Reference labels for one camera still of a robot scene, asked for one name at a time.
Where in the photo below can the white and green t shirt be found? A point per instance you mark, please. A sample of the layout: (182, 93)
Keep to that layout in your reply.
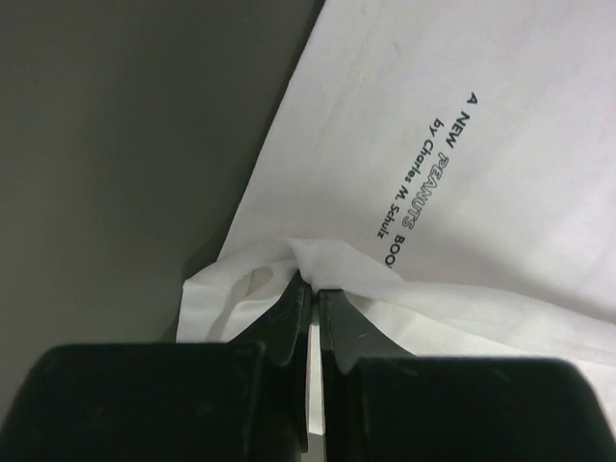
(450, 166)

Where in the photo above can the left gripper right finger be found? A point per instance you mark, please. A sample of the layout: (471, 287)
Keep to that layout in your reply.
(383, 403)

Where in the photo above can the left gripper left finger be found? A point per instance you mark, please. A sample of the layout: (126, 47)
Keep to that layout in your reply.
(243, 400)

